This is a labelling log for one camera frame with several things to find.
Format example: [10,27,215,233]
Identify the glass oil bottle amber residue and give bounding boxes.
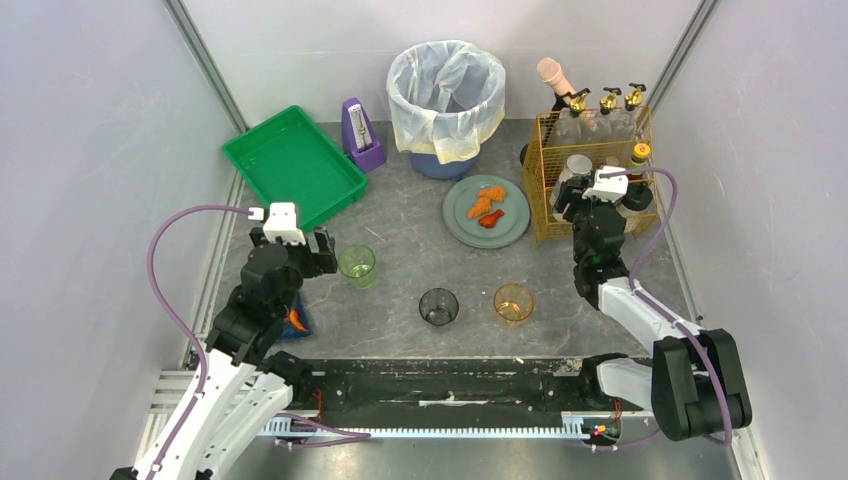
[610,82,647,156]

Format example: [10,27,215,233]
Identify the clear glass oil bottle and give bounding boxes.
[588,87,622,157]

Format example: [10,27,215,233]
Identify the beige microphone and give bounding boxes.
[536,57,577,97]

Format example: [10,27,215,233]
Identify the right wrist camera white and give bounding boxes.
[582,165,629,203]

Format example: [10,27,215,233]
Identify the green glass cup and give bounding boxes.
[337,244,377,289]

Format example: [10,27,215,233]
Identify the red fried chicken piece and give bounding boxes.
[478,209,505,229]

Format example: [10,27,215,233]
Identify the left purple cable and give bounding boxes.
[145,203,266,480]

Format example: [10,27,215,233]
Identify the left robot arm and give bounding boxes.
[112,227,338,479]

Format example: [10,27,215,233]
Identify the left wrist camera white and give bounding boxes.
[248,202,307,246]

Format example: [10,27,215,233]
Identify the amber glass cup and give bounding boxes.
[493,283,536,324]

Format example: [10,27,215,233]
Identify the glass oil bottle dark liquid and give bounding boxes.
[548,88,591,147]

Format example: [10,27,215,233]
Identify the orange fried chicken piece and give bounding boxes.
[467,186,507,219]

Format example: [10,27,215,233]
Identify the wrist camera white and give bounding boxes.
[582,165,629,203]
[248,202,307,246]

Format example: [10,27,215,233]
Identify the white cable duct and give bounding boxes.
[258,413,620,443]

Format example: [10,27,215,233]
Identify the spice jar black lid beans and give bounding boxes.
[617,182,654,233]

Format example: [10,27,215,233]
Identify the blue trash bin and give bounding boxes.
[408,153,479,181]

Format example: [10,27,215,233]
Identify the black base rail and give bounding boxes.
[289,357,639,428]

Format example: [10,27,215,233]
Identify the white blue canister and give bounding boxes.
[549,154,593,206]

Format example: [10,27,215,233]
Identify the yellow wire basket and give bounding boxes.
[522,106,653,244]

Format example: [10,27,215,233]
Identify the green plastic tray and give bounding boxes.
[222,106,368,232]

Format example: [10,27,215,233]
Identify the blue snack bag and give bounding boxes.
[278,295,313,342]

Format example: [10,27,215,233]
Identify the grey round plate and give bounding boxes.
[441,175,531,249]

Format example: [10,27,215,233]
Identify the purple metronome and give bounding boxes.
[341,97,387,173]

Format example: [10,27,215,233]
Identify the red sauce bottle yellow cap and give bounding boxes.
[627,142,652,182]

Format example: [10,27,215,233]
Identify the black microphone stand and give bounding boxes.
[541,94,568,147]

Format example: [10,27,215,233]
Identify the dark grey glass cup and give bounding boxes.
[418,288,459,327]

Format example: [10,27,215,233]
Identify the white plastic bin liner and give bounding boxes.
[386,40,506,165]

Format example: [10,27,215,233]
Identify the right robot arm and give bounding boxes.
[555,187,753,441]

